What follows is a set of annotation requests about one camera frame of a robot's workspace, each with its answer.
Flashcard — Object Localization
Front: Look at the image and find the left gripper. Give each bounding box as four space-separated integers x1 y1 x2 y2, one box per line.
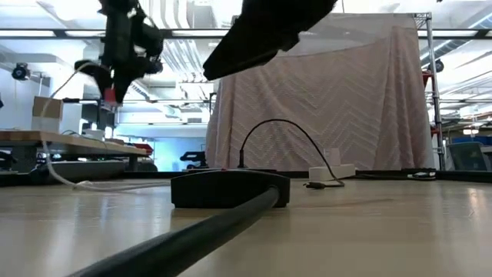
74 0 165 104

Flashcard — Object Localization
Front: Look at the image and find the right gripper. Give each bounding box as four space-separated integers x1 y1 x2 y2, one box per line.
202 0 340 82

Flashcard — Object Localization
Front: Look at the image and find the thin black USB cable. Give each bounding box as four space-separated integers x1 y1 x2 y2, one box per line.
237 118 346 190

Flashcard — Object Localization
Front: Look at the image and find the white braided USB cable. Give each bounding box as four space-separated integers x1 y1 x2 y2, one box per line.
37 61 172 192

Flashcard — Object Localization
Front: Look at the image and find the black power strip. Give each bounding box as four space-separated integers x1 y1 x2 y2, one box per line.
170 169 291 209

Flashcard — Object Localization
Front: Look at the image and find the black cable with silver connector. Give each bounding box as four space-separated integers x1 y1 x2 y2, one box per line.
359 171 438 182

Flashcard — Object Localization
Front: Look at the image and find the white container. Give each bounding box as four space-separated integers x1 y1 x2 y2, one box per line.
82 128 105 142

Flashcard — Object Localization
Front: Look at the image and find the brown cardboard box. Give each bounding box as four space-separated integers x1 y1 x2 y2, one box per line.
32 95 65 120

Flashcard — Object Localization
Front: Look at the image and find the red tray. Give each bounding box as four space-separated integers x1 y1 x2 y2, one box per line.
125 142 155 157

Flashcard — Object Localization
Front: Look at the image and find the white box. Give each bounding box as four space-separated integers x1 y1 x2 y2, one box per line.
30 116 63 135

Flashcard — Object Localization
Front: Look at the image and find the wooden top workbench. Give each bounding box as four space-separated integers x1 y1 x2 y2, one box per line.
0 129 150 175

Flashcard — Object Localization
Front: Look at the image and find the black office chair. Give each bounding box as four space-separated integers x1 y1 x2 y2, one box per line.
179 151 209 171

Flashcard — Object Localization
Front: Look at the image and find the pink chevron cloth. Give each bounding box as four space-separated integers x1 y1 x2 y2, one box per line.
205 13 436 173

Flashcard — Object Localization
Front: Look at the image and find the white power strip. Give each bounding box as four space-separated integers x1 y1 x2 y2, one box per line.
308 163 357 182

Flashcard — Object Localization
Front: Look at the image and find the grey office chair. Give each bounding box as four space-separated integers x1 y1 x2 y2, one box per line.
447 141 492 172

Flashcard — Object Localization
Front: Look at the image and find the thick black power cord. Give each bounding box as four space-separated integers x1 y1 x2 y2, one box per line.
63 185 281 277

